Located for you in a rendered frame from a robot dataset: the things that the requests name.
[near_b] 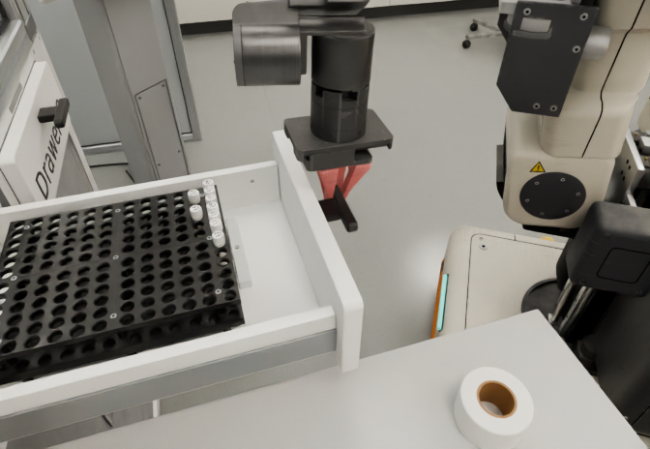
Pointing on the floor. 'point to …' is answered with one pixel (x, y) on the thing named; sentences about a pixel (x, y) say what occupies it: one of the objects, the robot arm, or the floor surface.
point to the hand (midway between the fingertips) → (334, 196)
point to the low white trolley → (398, 402)
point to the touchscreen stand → (133, 76)
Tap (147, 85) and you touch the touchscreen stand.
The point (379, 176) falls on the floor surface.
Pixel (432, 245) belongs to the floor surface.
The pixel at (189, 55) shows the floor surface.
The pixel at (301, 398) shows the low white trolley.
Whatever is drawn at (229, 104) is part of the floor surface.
